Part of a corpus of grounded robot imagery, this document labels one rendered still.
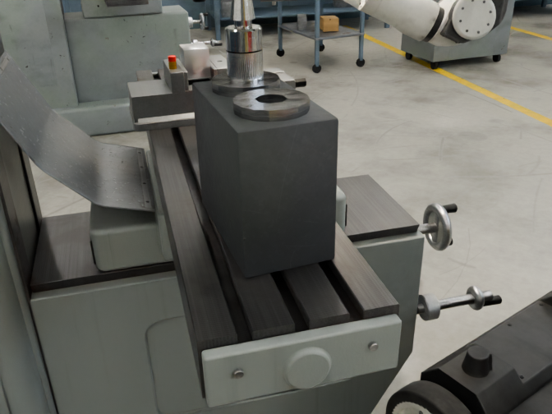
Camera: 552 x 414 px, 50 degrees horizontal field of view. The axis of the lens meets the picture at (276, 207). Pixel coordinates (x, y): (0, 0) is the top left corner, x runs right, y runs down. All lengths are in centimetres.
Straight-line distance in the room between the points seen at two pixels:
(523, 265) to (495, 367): 153
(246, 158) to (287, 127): 5
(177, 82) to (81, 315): 49
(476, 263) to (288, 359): 199
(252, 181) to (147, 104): 61
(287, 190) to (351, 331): 17
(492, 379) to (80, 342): 75
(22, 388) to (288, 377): 67
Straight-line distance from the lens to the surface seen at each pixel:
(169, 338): 123
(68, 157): 115
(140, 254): 112
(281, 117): 66
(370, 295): 69
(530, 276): 257
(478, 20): 112
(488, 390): 109
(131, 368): 126
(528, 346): 123
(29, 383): 122
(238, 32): 75
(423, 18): 112
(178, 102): 123
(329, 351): 66
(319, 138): 66
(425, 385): 110
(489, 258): 264
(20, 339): 117
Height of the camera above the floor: 134
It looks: 27 degrees down
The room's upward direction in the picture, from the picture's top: 1 degrees counter-clockwise
